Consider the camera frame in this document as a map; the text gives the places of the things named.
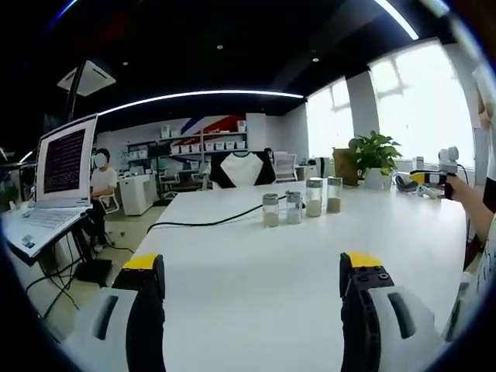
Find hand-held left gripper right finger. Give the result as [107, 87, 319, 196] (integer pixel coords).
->
[339, 251, 447, 372]

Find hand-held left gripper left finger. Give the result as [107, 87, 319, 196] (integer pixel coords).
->
[64, 253, 167, 372]

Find tall seasoning bottle tan powder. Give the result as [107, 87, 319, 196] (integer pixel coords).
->
[325, 176, 344, 214]

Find tall seasoning bottle pale powder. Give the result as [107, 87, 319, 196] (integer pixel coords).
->
[305, 177, 325, 219]

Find short seasoning bottle white powder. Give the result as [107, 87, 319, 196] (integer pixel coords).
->
[285, 190, 304, 226]

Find short seasoning bottle beige powder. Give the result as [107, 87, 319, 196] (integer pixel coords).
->
[262, 192, 281, 229]

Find person's right hand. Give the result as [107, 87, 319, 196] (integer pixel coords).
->
[450, 176, 473, 203]

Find white controller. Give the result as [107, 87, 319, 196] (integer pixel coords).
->
[415, 184, 440, 200]

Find green potted plant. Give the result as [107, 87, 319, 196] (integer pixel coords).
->
[348, 130, 404, 191]

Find brown box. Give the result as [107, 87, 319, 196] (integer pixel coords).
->
[332, 147, 360, 187]

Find white cabinet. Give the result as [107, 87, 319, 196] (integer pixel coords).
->
[117, 173, 157, 217]

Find person's white printed shirt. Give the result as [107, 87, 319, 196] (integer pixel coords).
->
[441, 216, 496, 350]

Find chair with black-white shirt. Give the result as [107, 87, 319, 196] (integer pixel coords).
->
[208, 151, 277, 191]

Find white laptop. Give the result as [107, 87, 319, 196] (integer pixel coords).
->
[2, 113, 99, 265]

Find shelf with white bins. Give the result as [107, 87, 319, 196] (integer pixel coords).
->
[126, 119, 249, 188]

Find ceiling light strip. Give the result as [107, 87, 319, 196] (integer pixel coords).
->
[96, 90, 305, 116]

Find ceiling air conditioner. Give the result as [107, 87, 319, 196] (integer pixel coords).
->
[57, 59, 118, 98]

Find black floor cables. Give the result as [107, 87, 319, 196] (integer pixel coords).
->
[25, 228, 135, 322]

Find black cable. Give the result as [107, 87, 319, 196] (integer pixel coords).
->
[144, 195, 290, 238]

